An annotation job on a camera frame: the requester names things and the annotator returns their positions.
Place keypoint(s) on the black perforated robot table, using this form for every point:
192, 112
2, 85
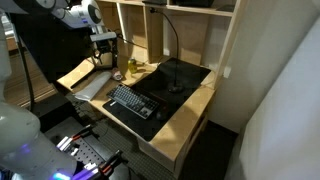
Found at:
85, 155

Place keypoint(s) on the red black toggle clamp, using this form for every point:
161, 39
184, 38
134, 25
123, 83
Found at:
106, 163
78, 136

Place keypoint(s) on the small white tag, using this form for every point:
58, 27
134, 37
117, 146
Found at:
227, 72

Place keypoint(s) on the black gooseneck desk lamp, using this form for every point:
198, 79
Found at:
175, 88

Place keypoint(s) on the black desk mat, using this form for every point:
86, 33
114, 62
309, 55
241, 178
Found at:
186, 76

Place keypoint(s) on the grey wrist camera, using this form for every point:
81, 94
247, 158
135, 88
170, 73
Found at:
103, 36

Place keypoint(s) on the yellow-green sparkling water can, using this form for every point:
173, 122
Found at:
132, 65

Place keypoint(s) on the white paper towel roll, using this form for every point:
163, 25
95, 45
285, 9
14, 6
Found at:
93, 86

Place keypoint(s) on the pink sparkling water can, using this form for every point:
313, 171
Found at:
117, 74

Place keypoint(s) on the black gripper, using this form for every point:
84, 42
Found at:
105, 46

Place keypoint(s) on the grey mechanical keyboard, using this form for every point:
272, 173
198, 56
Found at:
133, 100

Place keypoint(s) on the wooden desk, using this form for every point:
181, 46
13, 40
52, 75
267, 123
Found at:
180, 126

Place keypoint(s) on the black computer mouse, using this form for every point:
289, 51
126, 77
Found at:
162, 114

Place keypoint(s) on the black curved monitor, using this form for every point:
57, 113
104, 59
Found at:
50, 46

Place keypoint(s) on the wooden shelf hutch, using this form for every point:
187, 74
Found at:
190, 33

